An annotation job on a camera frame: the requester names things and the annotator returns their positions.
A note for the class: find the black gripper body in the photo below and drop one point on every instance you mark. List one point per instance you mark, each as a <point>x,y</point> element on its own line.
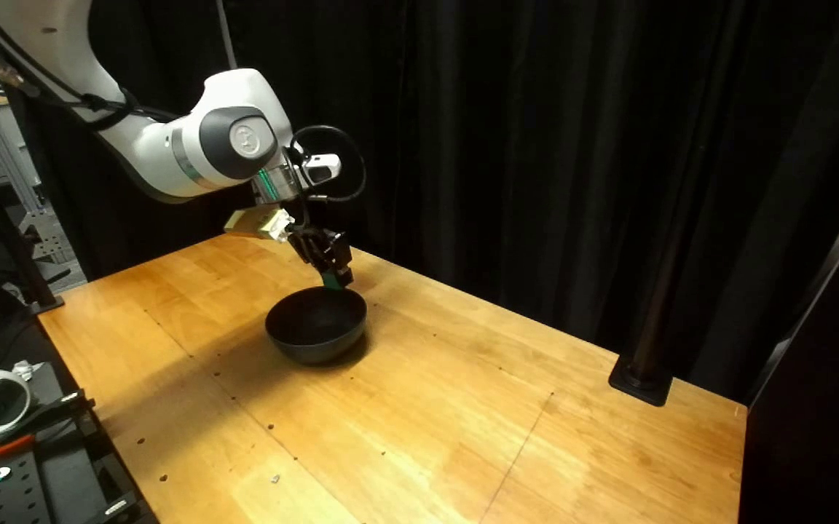
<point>311,240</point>

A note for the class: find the green block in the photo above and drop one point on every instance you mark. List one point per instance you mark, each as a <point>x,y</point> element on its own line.
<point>333,279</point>

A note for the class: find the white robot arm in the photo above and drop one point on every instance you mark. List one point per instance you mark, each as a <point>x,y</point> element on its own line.
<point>146,147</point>

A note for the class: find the black bowl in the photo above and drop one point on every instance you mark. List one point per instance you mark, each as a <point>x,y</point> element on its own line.
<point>320,323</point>

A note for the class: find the black curtain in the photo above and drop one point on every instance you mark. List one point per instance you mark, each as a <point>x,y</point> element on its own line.
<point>538,147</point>

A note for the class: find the black vertical pole with base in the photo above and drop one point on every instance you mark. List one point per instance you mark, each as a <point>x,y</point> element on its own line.
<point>650,293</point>

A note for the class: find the grey metal shelf rack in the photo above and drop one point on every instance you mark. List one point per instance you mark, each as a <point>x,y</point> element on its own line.
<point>8,183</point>

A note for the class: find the black perforated board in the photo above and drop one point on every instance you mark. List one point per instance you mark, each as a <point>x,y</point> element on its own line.
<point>12,490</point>

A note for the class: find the black side panel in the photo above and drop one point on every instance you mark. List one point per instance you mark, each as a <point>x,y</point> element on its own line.
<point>818,389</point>

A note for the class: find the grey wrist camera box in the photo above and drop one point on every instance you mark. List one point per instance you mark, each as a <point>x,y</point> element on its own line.
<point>320,170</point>

